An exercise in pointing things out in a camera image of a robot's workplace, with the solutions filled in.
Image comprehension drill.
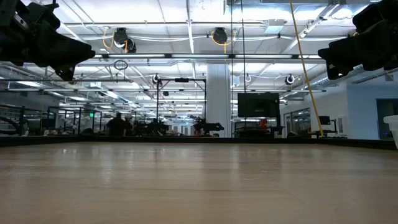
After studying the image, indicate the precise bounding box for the person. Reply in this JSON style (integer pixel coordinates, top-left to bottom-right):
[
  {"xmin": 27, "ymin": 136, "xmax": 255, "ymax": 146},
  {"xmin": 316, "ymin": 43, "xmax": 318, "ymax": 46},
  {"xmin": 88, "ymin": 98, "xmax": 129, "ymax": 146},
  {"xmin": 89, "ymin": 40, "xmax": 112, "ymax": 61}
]
[
  {"xmin": 124, "ymin": 115, "xmax": 134, "ymax": 137},
  {"xmin": 106, "ymin": 112, "xmax": 127, "ymax": 137}
]

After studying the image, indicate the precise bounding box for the clear plastic bin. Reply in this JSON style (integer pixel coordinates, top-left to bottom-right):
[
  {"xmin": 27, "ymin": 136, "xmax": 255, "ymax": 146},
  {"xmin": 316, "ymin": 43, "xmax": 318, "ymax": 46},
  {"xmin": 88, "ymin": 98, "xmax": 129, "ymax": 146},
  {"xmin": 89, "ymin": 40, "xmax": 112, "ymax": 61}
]
[{"xmin": 382, "ymin": 114, "xmax": 398, "ymax": 151}]

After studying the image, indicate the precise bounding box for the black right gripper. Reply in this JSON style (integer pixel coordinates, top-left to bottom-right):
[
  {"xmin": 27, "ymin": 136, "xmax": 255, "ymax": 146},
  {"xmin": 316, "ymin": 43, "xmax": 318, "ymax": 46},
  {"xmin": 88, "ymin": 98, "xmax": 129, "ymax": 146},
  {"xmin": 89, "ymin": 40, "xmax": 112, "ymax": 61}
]
[{"xmin": 317, "ymin": 0, "xmax": 398, "ymax": 81}]

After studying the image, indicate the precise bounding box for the black monitor screen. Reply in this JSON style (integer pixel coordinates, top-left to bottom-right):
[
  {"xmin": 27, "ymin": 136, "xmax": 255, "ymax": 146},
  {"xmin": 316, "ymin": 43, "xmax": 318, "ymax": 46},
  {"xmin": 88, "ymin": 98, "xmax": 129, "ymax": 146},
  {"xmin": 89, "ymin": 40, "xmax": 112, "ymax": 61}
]
[{"xmin": 237, "ymin": 92, "xmax": 281, "ymax": 119}]

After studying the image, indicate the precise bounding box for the long ceiling light strip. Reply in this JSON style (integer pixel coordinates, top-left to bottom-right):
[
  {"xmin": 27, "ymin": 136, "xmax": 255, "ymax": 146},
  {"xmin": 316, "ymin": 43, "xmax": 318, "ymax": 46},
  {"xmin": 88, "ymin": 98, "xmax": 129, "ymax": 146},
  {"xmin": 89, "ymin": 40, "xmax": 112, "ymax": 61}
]
[{"xmin": 91, "ymin": 53, "xmax": 326, "ymax": 60}]

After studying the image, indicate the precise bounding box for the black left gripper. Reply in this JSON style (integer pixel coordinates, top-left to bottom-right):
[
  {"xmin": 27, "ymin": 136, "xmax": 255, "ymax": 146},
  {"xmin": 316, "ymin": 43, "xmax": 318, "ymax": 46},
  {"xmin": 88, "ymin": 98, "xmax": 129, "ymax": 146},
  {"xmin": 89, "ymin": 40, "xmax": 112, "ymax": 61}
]
[{"xmin": 0, "ymin": 0, "xmax": 96, "ymax": 82}]

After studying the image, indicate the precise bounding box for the black ceiling cable reel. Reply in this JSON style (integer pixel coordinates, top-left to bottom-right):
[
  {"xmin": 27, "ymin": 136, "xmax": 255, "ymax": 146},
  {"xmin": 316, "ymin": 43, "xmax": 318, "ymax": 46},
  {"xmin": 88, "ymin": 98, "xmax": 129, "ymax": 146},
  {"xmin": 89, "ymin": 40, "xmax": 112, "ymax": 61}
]
[
  {"xmin": 113, "ymin": 27, "xmax": 137, "ymax": 54},
  {"xmin": 211, "ymin": 27, "xmax": 229, "ymax": 45}
]

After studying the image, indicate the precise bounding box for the white square column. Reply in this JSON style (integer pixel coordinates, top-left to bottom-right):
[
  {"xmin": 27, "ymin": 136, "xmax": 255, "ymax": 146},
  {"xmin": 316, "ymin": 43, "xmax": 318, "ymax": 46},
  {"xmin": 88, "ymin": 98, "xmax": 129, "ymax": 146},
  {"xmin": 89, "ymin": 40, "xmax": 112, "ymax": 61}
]
[{"xmin": 206, "ymin": 63, "xmax": 232, "ymax": 138}]

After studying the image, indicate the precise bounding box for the black table edge rail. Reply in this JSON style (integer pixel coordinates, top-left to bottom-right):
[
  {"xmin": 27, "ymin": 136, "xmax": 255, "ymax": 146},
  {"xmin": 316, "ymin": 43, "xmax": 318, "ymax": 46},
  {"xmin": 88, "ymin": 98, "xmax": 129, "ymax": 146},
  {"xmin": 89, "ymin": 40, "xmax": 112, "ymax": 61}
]
[{"xmin": 0, "ymin": 135, "xmax": 398, "ymax": 151}]

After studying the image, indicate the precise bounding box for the yellow slanted pole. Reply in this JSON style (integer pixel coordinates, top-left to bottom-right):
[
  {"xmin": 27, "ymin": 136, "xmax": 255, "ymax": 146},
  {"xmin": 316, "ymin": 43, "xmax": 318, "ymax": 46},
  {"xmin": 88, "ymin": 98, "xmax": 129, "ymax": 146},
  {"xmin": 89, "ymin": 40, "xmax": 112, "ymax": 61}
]
[{"xmin": 289, "ymin": 0, "xmax": 325, "ymax": 138}]

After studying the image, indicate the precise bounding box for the small black desk monitor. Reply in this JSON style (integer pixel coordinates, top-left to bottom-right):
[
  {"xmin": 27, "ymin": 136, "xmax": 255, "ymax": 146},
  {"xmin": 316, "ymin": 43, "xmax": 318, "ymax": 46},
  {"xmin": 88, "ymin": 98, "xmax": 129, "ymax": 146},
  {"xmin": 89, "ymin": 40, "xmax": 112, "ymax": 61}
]
[{"xmin": 317, "ymin": 115, "xmax": 339, "ymax": 135}]

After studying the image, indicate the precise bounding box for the black metal station frame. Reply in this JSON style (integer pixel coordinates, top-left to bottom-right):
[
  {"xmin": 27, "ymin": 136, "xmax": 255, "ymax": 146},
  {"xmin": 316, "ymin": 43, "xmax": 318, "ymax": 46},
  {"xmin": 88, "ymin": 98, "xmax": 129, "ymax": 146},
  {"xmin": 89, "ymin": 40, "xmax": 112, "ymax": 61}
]
[{"xmin": 155, "ymin": 77, "xmax": 207, "ymax": 126}]

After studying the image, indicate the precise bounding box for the coiled black hanging cable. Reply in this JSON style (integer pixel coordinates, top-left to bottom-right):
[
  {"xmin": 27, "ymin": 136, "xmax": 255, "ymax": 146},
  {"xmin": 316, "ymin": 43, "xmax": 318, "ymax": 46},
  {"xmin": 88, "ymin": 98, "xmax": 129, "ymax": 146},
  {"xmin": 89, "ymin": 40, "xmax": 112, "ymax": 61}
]
[{"xmin": 113, "ymin": 59, "xmax": 129, "ymax": 72}]

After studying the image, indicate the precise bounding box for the black low station frame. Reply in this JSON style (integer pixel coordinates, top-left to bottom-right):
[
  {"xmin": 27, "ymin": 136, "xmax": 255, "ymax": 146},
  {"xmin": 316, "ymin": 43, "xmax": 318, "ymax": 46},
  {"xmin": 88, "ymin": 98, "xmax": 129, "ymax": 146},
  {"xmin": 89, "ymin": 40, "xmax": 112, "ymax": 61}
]
[{"xmin": 46, "ymin": 106, "xmax": 103, "ymax": 136}]

